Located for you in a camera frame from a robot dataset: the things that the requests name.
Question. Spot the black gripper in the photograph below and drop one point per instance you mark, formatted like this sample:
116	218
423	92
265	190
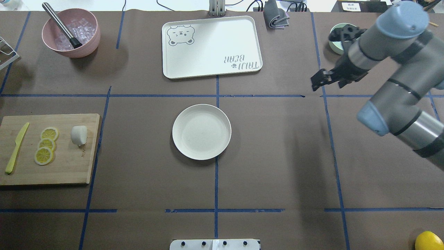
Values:
347	67

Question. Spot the cream round plate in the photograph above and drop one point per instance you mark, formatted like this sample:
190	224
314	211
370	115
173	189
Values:
201	132

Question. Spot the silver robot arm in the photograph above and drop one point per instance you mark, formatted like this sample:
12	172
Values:
400	33

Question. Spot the cream bear serving tray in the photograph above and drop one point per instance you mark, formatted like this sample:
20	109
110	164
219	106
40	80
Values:
208	47

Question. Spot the mint green bowl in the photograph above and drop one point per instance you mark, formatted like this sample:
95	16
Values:
334	47

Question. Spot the folded grey cloth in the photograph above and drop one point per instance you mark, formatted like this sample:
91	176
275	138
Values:
276	18

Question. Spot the yellow lemon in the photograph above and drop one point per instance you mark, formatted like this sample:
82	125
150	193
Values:
427	240

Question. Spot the clear ice cubes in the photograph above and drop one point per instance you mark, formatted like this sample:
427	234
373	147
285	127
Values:
82	30

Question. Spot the pink bowl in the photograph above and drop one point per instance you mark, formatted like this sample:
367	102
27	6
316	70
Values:
50	32

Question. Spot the steel muddler black tip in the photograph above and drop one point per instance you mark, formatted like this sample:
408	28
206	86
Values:
64	29

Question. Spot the bamboo cutting board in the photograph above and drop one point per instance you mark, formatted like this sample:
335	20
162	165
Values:
72	164

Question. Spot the lemon slice far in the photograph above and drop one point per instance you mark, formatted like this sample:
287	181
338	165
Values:
50	133

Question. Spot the lemon slice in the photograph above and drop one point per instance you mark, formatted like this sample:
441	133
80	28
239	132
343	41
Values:
50	133
47	142
43	156

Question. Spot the lemon slice middle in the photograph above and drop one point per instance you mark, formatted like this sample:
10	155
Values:
47	142

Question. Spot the lemon slice near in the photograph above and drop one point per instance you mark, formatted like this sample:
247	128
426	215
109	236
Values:
43	156

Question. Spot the yellow plastic knife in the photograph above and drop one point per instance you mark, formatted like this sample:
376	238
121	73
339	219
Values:
18	140

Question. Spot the aluminium frame post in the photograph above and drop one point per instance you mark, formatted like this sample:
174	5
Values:
217	8

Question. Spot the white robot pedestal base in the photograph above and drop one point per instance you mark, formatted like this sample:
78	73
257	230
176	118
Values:
215	244

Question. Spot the white wire cup rack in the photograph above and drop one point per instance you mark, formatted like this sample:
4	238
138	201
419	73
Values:
7	54

